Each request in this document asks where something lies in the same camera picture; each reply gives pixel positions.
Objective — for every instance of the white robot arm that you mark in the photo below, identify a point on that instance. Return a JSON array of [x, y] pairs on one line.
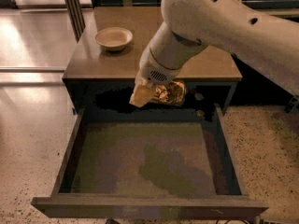
[[268, 44]]

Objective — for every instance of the white paper bowl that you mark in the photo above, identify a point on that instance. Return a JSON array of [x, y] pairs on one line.
[[114, 38]]

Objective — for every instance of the crushed orange soda can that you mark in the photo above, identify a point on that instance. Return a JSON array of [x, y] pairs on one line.
[[171, 94]]

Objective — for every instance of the open top drawer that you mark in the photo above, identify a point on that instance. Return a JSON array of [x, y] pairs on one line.
[[161, 169]]

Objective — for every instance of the brown cabinet with flat top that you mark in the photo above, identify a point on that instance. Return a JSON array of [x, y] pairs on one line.
[[101, 82]]

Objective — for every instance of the metal window frame post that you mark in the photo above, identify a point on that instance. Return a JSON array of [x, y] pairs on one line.
[[76, 17]]

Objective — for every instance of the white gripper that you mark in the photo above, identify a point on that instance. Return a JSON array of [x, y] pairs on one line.
[[151, 69]]

